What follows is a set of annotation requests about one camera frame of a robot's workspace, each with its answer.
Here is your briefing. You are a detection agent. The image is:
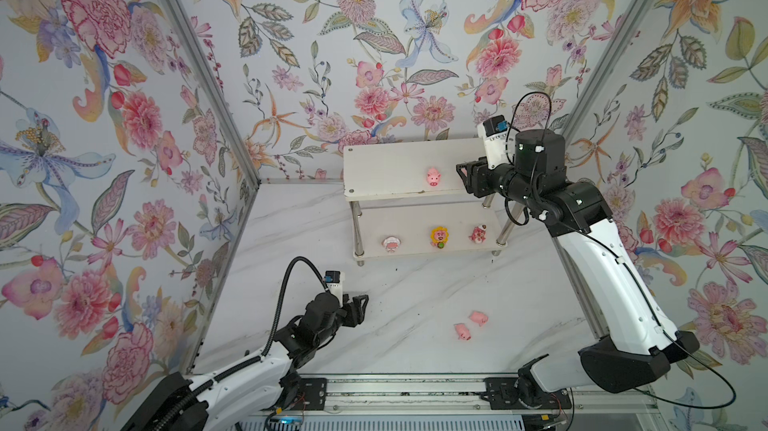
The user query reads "white pink doll toy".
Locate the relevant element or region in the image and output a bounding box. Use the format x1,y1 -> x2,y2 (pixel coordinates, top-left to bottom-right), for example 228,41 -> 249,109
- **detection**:
382,236 -> 401,253

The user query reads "small red bear toy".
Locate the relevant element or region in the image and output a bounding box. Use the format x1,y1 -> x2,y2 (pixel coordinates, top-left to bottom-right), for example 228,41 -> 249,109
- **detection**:
469,225 -> 487,245

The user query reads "pink pig toy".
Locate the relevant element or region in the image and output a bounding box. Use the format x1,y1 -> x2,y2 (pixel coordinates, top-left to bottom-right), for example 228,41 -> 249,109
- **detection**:
426,167 -> 442,187
469,311 -> 489,327
454,323 -> 472,341

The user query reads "yellow red flower toy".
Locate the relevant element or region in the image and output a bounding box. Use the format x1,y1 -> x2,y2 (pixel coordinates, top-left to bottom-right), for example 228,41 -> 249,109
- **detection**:
430,226 -> 450,250

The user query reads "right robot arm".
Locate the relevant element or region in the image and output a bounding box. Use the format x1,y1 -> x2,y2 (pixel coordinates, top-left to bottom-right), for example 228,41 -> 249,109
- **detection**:
456,118 -> 700,399

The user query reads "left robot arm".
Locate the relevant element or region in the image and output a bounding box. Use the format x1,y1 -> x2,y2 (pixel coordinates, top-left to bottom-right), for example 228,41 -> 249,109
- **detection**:
123,292 -> 369,430

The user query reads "white two-tier shelf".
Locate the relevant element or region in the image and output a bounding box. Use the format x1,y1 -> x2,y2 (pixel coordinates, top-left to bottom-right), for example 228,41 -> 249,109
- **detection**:
343,138 -> 512,265

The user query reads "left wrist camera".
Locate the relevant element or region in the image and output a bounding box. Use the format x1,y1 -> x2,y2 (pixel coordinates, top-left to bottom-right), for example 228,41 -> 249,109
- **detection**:
324,270 -> 344,305

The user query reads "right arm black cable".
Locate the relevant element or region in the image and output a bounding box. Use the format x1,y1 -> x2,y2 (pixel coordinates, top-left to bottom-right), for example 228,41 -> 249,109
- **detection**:
503,91 -> 738,411

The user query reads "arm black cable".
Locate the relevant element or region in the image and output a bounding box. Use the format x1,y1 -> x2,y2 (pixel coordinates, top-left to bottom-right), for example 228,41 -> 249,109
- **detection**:
503,91 -> 738,411
149,256 -> 330,431

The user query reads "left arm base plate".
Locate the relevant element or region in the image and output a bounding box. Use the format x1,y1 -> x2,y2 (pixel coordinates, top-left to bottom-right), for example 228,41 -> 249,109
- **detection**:
278,376 -> 328,411

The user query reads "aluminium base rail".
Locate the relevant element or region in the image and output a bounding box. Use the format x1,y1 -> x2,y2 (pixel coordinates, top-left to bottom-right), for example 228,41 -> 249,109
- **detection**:
239,372 -> 661,419

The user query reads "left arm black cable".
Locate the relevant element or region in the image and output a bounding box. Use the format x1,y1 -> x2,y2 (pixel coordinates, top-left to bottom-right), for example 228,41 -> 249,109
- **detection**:
149,256 -> 330,431

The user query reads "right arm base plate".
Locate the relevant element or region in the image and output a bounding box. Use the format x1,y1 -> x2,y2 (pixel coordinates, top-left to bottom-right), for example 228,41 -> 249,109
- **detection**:
480,376 -> 573,411

